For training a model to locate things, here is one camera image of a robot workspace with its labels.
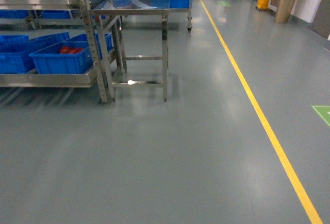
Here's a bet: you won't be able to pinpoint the blue bin with red bags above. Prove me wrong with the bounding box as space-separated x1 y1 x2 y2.
29 33 93 74

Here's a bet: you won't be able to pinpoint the small stainless steel table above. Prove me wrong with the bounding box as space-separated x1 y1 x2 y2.
91 0 170 101

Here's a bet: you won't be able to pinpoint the empty blue plastic bin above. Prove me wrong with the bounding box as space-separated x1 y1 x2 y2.
1 32 69 74

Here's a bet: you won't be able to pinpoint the tan planter pot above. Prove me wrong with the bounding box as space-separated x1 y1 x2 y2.
275 0 296 24

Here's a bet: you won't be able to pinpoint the red bubble wrap bags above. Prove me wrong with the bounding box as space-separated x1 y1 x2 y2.
59 46 84 54

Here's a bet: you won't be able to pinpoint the stainless steel flow rack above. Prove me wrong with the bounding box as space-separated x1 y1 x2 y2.
1 0 112 102

